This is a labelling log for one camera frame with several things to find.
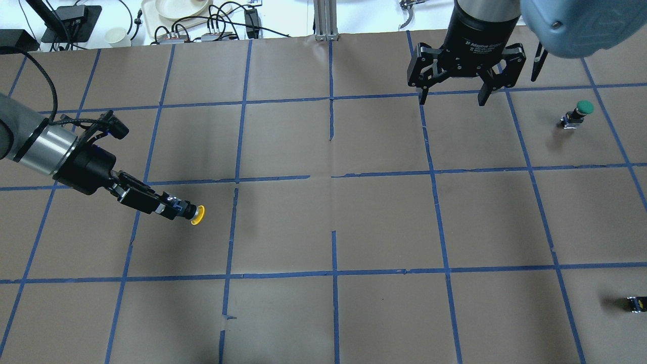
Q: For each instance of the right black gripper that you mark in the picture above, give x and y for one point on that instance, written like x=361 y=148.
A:
x=479 y=41

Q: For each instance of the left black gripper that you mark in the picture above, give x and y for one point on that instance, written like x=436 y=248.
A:
x=90 y=169

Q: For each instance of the yellow push button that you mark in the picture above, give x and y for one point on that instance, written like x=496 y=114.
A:
x=172 y=207

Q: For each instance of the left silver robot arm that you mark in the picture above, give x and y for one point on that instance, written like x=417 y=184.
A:
x=63 y=149

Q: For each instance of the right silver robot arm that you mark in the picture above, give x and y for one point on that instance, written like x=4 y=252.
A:
x=575 y=29

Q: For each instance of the green push button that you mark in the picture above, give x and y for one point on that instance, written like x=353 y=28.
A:
x=573 y=119

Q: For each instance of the white paper cup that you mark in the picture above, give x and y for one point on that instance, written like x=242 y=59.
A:
x=117 y=37

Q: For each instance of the beige tray with plate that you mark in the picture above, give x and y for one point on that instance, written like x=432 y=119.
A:
x=165 y=13

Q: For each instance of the black power adapter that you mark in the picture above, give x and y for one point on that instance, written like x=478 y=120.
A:
x=252 y=23

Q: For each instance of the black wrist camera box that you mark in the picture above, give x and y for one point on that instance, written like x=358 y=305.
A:
x=95 y=129

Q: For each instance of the aluminium frame post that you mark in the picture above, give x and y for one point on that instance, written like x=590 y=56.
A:
x=325 y=21

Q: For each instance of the small black switch block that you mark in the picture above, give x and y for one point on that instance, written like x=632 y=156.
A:
x=636 y=304

